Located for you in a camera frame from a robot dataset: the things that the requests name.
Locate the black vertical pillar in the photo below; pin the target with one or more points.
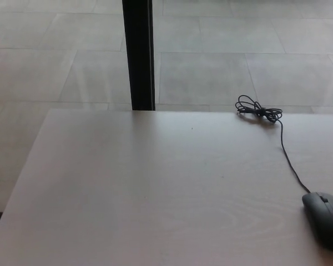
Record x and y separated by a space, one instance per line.
138 55

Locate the black computer mouse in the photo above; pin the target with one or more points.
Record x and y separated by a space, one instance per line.
326 219

